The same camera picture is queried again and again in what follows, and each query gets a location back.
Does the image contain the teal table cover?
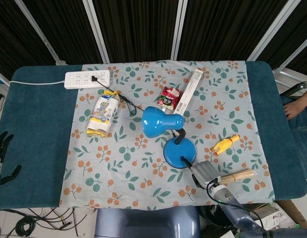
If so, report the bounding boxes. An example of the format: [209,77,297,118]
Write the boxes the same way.
[0,60,307,211]

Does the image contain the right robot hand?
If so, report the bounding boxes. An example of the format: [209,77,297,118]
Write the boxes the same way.
[182,156,221,189]

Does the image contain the lint roller refill pack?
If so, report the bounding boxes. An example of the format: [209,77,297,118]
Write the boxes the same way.
[85,89,120,138]

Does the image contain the yellow rubber chicken toy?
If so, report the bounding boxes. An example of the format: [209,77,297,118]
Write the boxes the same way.
[209,134,241,157]

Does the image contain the person's jeans leg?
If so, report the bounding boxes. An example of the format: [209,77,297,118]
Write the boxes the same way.
[279,95,307,180]

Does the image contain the bundle of wooden sticks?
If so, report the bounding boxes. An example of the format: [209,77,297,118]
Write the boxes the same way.
[219,169,258,185]

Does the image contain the red snack packet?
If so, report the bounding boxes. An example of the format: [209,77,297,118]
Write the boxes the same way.
[156,86,182,111]

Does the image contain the long white cardboard box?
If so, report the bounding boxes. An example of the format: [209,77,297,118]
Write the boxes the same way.
[172,69,204,116]

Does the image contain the person's hand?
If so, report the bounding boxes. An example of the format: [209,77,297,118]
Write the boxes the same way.
[283,87,307,120]

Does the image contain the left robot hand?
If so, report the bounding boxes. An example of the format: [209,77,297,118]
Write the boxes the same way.
[0,131,22,191]

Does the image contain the black power cord with plug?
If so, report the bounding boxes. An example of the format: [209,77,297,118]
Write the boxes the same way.
[90,75,145,116]

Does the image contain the white power strip cord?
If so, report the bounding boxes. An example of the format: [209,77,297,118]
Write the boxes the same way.
[8,79,66,86]

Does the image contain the white power strip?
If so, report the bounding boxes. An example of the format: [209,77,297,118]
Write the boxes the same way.
[64,69,113,90]

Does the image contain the black floor cables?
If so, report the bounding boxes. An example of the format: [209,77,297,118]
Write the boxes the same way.
[0,207,88,238]

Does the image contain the floral tablecloth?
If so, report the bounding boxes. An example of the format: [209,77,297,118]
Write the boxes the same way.
[58,60,276,208]

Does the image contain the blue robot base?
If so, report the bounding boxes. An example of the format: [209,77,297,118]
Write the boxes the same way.
[94,205,202,238]

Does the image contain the blue desk lamp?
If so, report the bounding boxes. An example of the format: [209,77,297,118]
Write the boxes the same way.
[141,106,198,169]

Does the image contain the cardboard box on floor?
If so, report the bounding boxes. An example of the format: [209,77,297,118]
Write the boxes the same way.
[245,199,307,230]

